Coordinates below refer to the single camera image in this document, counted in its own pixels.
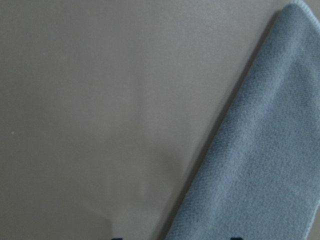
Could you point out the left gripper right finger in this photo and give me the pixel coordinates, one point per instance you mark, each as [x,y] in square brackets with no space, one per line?
[236,238]

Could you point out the pink and grey towel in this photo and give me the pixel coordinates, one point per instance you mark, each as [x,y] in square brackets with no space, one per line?
[260,179]

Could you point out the brown table mat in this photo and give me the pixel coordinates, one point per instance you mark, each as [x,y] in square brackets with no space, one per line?
[108,108]

